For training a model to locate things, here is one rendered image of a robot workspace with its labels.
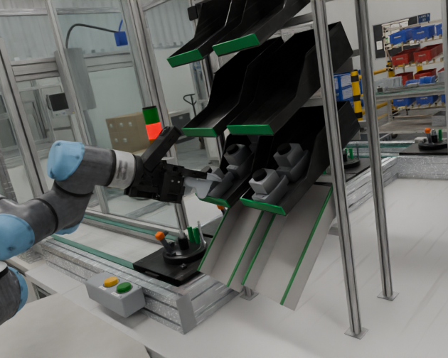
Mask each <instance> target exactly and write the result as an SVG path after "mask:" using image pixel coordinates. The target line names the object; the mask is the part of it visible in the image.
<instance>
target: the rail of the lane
mask: <svg viewBox="0 0 448 358"><path fill-rule="evenodd" d="M40 245H41V248H43V249H42V251H43V255H44V258H45V259H47V260H46V264H47V266H49V267H51V268H53V269H55V270H57V271H59V272H61V273H64V274H65V275H67V276H69V277H71V278H73V279H75V280H76V281H79V282H81V283H83V284H85V280H87V279H89V278H91V277H93V276H95V275H97V274H99V273H101V272H103V271H106V272H108V273H110V274H113V275H115V276H118V277H120V278H123V279H124V280H126V281H129V282H131V283H134V284H137V285H138V286H141V287H142V290H143V293H144V298H145V301H146V306H144V307H143V308H141V309H140V310H138V311H137V312H139V313H141V314H143V315H145V316H147V317H149V318H151V319H153V320H155V321H157V322H160V323H161V324H163V325H165V326H167V327H169V328H171V329H172V330H175V331H177V332H179V333H181V334H182V335H185V334H186V333H187V332H189V331H190V330H192V329H193V328H194V327H196V326H197V324H196V318H195V315H194V311H193V306H192V302H191V297H190V293H189V292H188V291H185V290H184V289H181V288H178V287H175V286H173V285H171V284H168V283H165V282H163V281H161V280H160V277H159V275H157V274H155V273H152V272H150V271H146V272H145V274H146V275H144V274H142V273H139V272H137V271H134V270H131V269H129V268H126V267H124V266H120V265H119V264H116V263H113V262H111V261H108V260H106V259H102V258H100V257H98V256H95V255H92V254H89V253H87V252H85V251H82V250H79V249H76V248H74V247H72V246H69V245H67V244H64V243H61V242H58V241H56V240H54V239H48V240H46V242H45V241H44V242H41V243H40Z"/></svg>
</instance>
